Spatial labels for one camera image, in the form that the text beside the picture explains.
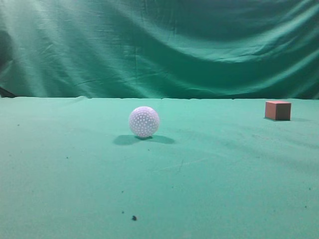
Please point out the red cube block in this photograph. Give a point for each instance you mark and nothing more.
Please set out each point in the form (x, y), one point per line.
(278, 110)

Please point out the white dimpled ball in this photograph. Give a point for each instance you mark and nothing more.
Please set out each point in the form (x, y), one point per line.
(144, 121)

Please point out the green backdrop cloth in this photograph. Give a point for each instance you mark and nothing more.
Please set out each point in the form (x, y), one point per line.
(182, 49)

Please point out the green table cloth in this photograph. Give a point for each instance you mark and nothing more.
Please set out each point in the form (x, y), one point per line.
(71, 168)

